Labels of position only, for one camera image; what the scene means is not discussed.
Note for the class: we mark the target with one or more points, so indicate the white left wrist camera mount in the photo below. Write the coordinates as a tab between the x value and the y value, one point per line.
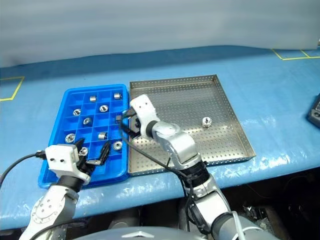
61	156

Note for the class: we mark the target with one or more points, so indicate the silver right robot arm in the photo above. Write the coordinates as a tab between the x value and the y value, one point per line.
180	145

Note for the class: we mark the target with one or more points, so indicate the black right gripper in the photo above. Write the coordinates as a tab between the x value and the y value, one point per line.
136	124

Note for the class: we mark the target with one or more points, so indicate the grey robot torso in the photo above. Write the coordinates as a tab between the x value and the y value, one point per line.
150	235

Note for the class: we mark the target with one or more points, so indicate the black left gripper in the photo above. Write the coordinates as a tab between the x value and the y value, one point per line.
85	167

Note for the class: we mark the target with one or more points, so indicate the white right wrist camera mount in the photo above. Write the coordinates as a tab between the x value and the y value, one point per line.
145	107

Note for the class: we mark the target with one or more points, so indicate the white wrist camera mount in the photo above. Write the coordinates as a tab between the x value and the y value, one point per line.
61	156
145	107

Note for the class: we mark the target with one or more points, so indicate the blue compartment tray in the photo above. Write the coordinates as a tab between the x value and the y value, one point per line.
72	98

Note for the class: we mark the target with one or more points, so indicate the metal nut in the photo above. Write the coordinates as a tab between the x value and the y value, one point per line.
70	137
116	145
206	122
83	151
87	121

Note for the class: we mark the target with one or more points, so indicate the dark grey rounded cylinder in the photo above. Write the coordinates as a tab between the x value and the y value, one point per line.
122	220
183	215

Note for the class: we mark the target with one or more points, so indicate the dark grey handheld controller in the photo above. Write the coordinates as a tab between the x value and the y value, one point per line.
315	112

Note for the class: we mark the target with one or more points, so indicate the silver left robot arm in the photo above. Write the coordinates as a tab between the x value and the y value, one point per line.
50	205

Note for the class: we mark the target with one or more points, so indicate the metal nut in blue tray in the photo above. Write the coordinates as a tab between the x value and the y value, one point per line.
87	121

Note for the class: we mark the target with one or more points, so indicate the perforated metal tray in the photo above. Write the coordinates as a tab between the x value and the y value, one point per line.
187	100

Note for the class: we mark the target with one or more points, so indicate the white backdrop board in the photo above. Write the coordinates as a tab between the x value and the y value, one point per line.
150	25

